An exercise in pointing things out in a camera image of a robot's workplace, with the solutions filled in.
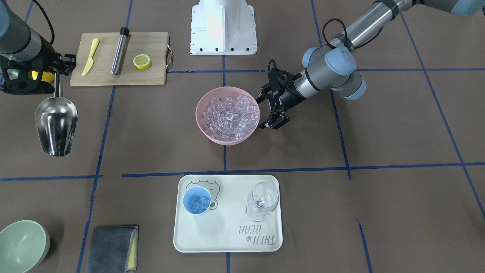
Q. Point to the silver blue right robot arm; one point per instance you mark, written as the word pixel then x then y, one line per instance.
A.
pixel 17 39

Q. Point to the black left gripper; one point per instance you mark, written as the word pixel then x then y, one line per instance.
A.
pixel 290 97

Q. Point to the green avocado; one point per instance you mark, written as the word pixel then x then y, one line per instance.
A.
pixel 10 74

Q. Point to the mint green bowl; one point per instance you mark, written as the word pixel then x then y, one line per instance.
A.
pixel 23 246

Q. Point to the steel cylinder tool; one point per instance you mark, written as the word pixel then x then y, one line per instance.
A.
pixel 120 51

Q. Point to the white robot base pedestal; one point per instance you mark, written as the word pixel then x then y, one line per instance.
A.
pixel 223 27

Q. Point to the cream serving tray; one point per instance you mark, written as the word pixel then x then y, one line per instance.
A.
pixel 225 225

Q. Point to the lemon half slice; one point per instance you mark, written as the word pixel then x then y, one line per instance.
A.
pixel 142 61

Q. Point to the yellow lemon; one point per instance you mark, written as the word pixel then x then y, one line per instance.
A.
pixel 46 76

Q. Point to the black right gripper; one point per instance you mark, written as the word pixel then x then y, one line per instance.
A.
pixel 59 63

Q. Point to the light blue cup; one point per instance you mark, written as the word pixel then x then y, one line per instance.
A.
pixel 197 190

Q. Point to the steel ice scoop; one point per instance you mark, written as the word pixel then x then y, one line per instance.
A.
pixel 56 119

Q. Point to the yellow plastic knife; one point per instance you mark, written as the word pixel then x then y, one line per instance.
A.
pixel 90 60

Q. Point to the clear wine glass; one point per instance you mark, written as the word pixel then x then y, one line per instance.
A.
pixel 262 200

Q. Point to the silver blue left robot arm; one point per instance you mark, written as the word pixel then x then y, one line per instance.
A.
pixel 333 66

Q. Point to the pile of clear ice cubes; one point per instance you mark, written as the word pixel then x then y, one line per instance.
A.
pixel 229 119

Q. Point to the pink bowl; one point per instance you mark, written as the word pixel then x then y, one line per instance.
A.
pixel 222 92

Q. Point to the ice cubes in cup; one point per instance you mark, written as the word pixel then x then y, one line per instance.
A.
pixel 198 204

